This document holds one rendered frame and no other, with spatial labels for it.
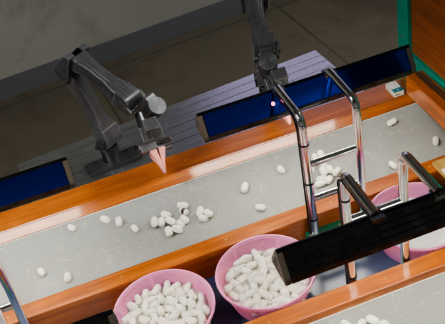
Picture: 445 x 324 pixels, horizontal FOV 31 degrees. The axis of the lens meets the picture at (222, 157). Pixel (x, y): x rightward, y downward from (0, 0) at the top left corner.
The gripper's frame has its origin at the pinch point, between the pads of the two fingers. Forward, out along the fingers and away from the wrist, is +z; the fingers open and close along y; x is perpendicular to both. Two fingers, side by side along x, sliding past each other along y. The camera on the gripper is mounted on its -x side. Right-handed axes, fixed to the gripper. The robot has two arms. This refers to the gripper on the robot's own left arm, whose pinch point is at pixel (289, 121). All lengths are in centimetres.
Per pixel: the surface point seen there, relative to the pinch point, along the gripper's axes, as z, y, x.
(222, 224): 23.4, -30.8, -5.6
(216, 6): -124, 39, 207
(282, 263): 42, -30, -68
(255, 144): 1.5, -10.1, 10.2
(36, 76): -114, -74, 202
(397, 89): -0.7, 40.2, 9.6
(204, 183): 8.1, -30.1, 7.7
